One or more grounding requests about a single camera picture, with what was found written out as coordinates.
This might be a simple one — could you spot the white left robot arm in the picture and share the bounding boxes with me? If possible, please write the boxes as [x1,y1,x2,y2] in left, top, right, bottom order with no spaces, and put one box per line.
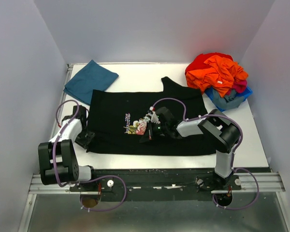
[38,105,98,191]

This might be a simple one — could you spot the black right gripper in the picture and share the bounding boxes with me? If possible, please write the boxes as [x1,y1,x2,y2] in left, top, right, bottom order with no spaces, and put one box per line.
[140,120,169,143]

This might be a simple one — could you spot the grey-teal t-shirt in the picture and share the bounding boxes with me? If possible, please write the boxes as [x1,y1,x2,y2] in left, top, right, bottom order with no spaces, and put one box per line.
[212,89,244,111]

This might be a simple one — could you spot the blue plastic bin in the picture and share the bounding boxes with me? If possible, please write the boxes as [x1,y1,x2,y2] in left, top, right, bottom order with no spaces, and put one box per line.
[204,87,253,112]

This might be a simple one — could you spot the magenta t-shirt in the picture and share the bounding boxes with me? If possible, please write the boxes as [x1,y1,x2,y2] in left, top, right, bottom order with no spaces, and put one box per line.
[227,80,247,95]

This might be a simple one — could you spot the teal t-shirt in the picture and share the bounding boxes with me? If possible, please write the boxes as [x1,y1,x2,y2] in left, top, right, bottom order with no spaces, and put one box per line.
[64,60,119,105]

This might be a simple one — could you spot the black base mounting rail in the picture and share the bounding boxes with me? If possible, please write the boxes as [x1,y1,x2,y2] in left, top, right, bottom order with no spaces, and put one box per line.
[57,165,241,202]

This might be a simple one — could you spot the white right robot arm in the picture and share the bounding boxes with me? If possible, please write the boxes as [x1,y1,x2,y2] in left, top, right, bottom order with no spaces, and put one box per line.
[140,107,243,189]

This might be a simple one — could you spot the black floral print t-shirt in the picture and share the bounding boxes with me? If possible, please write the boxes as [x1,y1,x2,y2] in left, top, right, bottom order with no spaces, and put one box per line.
[87,77,216,156]

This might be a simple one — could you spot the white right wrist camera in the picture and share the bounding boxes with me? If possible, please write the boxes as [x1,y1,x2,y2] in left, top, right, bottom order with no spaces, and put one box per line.
[145,106,159,124]

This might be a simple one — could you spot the red t-shirt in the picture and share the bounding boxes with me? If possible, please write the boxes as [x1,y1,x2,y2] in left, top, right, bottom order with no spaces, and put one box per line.
[185,52,233,74]

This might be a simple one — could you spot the orange t-shirt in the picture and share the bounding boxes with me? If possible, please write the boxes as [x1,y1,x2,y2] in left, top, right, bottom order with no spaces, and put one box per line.
[185,56,248,97]

